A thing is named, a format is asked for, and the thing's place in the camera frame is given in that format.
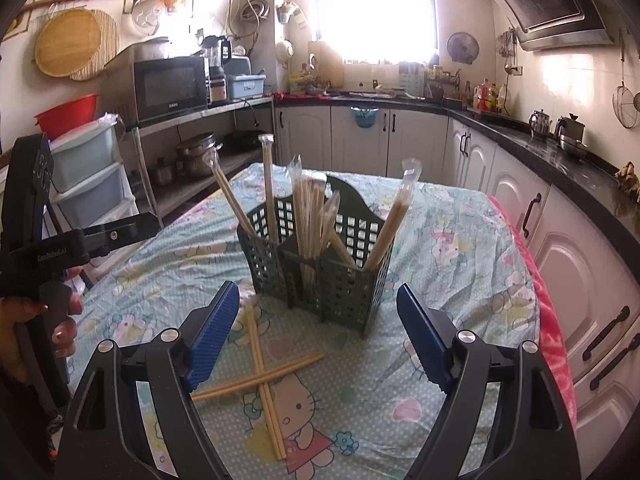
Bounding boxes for hanging strainer ladle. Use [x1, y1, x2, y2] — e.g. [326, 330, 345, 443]
[612, 29, 639, 130]

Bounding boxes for round bamboo tray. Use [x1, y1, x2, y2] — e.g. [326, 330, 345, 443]
[35, 9, 101, 78]

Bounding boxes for red plastic basin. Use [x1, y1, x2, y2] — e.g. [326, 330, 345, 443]
[35, 93, 99, 141]

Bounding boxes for hello kitty tablecloth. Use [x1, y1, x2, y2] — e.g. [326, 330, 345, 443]
[67, 164, 542, 479]

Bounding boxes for black microwave oven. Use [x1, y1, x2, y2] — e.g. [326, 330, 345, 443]
[132, 56, 208, 122]

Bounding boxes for small wall fan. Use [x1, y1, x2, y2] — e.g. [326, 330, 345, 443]
[446, 32, 480, 65]

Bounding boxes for plastic drawer unit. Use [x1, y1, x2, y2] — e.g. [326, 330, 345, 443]
[48, 114, 138, 232]

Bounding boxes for blue plastic crate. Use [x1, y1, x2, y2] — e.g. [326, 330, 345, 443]
[227, 75, 266, 101]

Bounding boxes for steel kettle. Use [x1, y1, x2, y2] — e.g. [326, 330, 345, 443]
[528, 110, 552, 141]

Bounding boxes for person left hand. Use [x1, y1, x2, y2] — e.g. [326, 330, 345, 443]
[0, 266, 87, 386]

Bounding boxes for black range hood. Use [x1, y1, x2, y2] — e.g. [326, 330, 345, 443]
[495, 0, 614, 52]

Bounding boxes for stainless steel pots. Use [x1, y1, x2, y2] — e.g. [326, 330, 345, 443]
[175, 133, 222, 180]

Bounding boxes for chopsticks compartment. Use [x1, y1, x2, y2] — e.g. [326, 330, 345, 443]
[362, 158, 422, 271]

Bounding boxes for green plastic utensil basket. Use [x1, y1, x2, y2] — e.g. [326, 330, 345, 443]
[236, 176, 392, 336]

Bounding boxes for chopsticks pair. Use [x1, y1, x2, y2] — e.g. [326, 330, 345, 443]
[258, 133, 279, 243]
[191, 351, 324, 401]

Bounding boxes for pink towel under cloth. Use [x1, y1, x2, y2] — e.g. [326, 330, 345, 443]
[487, 195, 578, 431]

